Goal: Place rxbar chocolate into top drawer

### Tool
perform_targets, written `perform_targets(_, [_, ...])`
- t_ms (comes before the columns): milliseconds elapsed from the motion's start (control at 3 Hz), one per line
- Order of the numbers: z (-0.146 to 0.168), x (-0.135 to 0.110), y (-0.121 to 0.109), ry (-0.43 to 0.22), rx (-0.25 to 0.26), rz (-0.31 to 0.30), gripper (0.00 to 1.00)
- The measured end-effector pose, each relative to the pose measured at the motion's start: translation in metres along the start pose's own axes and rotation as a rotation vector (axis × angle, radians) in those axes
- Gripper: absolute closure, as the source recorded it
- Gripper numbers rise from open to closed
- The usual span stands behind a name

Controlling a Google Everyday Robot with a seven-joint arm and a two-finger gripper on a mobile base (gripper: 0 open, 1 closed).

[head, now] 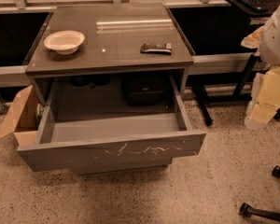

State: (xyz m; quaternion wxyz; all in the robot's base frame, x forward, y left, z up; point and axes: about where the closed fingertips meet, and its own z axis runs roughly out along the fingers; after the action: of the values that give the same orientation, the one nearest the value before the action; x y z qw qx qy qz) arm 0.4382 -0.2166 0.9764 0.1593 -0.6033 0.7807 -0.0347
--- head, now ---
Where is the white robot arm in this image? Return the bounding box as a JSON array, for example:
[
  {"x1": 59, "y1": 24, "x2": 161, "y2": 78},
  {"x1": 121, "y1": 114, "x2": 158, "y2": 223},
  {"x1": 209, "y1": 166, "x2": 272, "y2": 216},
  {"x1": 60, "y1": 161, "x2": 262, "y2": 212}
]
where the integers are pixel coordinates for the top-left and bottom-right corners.
[{"x1": 241, "y1": 6, "x2": 280, "y2": 130}]

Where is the white paper bowl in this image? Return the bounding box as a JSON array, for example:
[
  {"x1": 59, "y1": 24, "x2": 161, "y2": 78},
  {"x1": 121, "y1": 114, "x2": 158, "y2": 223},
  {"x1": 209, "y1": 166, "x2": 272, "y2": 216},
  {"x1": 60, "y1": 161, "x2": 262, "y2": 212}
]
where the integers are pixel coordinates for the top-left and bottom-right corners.
[{"x1": 44, "y1": 30, "x2": 85, "y2": 55}]

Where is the dark rxbar chocolate bar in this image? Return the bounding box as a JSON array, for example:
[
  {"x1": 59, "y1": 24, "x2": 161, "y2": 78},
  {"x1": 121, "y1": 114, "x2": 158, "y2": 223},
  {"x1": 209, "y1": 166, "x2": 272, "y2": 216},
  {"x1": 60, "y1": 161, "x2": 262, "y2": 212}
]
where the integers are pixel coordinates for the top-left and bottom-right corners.
[{"x1": 140, "y1": 43, "x2": 172, "y2": 55}]

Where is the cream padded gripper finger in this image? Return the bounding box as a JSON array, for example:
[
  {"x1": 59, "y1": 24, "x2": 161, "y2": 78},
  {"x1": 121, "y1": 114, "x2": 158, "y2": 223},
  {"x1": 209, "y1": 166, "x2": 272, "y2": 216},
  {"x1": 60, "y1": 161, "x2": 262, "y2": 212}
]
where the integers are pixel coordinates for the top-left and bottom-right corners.
[
  {"x1": 241, "y1": 27, "x2": 263, "y2": 49},
  {"x1": 249, "y1": 67, "x2": 280, "y2": 124}
]

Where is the grey cabinet with glass top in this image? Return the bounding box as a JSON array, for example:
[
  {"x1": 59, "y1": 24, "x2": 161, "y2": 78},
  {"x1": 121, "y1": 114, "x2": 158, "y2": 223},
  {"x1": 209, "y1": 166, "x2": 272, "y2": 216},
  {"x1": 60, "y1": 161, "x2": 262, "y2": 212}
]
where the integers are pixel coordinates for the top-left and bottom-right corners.
[{"x1": 22, "y1": 1, "x2": 196, "y2": 175}]

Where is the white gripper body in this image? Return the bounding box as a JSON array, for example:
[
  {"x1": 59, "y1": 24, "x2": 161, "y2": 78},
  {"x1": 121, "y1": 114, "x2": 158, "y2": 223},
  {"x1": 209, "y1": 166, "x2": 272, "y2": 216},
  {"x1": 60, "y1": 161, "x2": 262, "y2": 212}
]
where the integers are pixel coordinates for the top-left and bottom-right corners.
[{"x1": 251, "y1": 67, "x2": 280, "y2": 105}]

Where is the brown cardboard box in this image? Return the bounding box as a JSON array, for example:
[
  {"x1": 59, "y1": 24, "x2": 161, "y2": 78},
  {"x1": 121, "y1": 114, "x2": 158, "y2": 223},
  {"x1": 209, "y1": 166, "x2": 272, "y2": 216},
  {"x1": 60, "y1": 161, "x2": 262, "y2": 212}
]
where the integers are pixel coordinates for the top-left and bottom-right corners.
[{"x1": 0, "y1": 86, "x2": 40, "y2": 147}]

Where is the black office chair base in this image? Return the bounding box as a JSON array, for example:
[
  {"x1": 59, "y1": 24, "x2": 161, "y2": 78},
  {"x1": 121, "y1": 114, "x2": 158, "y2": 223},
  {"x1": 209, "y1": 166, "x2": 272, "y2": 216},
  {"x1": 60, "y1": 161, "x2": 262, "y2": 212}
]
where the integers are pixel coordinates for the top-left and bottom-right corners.
[{"x1": 238, "y1": 108, "x2": 280, "y2": 224}]

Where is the grey open top drawer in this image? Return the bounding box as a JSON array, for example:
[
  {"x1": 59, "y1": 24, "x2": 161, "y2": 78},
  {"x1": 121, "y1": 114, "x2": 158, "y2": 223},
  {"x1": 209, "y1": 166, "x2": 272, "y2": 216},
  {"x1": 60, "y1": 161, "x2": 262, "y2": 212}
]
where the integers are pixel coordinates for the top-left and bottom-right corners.
[{"x1": 18, "y1": 76, "x2": 205, "y2": 175}]

